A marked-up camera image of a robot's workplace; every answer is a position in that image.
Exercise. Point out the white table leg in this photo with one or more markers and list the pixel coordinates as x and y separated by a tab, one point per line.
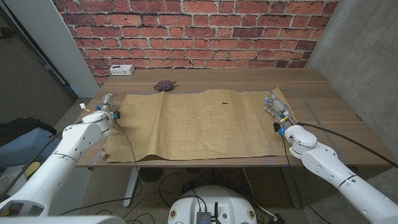
130	189

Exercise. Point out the white power strip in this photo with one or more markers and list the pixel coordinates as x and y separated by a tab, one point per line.
121	70

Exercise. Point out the black floor plug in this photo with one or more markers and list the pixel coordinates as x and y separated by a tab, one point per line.
278	218

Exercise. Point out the red brick print backdrop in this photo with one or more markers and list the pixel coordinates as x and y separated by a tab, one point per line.
199	31

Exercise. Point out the black round floor disc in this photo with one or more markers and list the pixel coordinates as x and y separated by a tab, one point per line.
151	175

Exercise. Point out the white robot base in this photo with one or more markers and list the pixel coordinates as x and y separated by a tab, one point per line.
214	199

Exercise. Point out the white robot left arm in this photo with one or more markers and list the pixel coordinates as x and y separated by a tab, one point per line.
71	146

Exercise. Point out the black bag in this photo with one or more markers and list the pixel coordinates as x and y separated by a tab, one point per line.
21	126

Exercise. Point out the small grey electronics box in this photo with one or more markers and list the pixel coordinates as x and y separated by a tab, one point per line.
203	217

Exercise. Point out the tan patterned cloth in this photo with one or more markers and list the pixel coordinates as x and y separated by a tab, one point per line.
199	124

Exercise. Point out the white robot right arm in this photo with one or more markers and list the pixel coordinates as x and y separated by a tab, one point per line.
323	161

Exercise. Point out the yellow and black gloves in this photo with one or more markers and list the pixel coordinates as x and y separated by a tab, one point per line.
32	169

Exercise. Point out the grey table leg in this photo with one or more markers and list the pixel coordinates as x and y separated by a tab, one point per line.
292	189

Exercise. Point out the black antenna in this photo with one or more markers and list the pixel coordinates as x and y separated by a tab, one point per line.
216	211

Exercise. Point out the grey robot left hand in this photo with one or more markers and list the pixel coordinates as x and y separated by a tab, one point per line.
109	109

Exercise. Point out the blue bag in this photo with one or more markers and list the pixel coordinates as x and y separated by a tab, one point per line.
18	149

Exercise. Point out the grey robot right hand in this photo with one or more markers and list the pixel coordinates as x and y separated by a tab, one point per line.
280	109

